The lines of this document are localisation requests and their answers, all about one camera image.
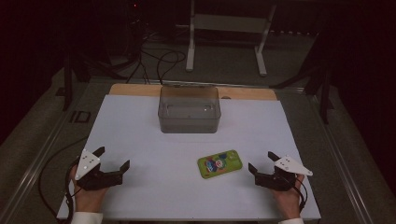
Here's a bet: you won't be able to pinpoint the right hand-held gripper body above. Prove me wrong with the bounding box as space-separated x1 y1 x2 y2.
254 154 314 191

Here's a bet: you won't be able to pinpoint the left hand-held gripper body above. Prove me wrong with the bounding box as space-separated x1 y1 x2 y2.
74 148 124 191

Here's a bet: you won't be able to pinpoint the green snack packet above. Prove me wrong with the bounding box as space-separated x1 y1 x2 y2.
197 149 244 180

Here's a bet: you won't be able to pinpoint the transparent grey plastic box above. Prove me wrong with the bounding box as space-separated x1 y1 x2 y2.
157 85 222 134

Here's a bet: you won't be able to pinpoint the person's right hand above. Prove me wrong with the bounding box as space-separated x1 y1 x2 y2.
270 174 305 220

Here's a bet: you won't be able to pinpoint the person's left hand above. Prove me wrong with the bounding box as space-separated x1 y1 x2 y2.
69 164 110 214

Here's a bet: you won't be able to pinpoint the white table sheet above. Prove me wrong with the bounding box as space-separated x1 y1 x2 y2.
56 93 322 222

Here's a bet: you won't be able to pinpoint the black stand leg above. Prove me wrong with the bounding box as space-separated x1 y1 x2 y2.
55 52 92 112
270 62 334 125

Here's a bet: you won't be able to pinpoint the white metal stand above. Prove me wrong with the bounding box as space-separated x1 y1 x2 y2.
185 0 277 77

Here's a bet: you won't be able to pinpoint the right hand-held gripper black cable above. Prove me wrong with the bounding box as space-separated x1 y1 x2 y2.
290 176 309 215

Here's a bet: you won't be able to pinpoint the hand-held gripper black cable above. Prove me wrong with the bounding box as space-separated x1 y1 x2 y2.
37 135 90 224
290 176 309 215

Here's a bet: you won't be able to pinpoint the black rectangular floor bracket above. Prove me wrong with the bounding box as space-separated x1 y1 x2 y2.
69 110 92 124

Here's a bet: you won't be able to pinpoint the left hand-held gripper black cable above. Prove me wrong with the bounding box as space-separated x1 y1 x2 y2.
37 135 90 224

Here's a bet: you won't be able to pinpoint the aluminium floor rail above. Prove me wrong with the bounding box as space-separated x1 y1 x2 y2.
0 77 92 224
306 90 375 224

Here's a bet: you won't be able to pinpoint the black floor cables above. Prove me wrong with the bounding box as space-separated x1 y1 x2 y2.
124 29 188 86

